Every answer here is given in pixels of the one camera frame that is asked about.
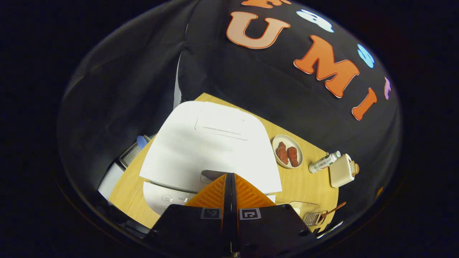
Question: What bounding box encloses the white rice cooker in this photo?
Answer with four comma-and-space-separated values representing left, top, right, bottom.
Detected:
139, 100, 283, 215

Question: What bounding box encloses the small metal wire rack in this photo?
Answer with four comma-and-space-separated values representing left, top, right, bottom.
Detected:
303, 211, 327, 226

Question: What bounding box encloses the white box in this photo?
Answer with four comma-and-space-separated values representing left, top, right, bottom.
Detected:
98, 161, 124, 201

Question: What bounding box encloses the black backdrop cloth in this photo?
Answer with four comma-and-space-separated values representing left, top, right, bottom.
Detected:
57, 0, 402, 230

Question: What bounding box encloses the red meat piece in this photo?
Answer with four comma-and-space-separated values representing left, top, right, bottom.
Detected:
287, 146, 299, 167
276, 142, 289, 165

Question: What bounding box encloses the clear box of rice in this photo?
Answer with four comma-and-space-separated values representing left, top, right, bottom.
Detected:
290, 201, 320, 216

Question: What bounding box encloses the grey wire basket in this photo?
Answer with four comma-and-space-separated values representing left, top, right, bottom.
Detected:
119, 142, 145, 169

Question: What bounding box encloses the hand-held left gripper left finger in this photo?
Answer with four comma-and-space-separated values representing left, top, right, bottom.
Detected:
143, 173, 232, 257

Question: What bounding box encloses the white round plate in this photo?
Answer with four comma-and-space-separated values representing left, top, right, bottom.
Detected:
272, 134, 304, 169

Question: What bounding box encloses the white bottle green label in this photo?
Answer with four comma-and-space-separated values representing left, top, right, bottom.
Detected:
308, 151, 341, 174

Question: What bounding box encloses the cream chopstick holder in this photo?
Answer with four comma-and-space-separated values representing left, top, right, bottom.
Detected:
329, 153, 360, 188

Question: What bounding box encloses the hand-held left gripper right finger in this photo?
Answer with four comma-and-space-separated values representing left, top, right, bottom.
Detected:
229, 173, 320, 257

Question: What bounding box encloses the thin brown wooden stick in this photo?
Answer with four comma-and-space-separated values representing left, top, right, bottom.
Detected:
321, 202, 347, 218

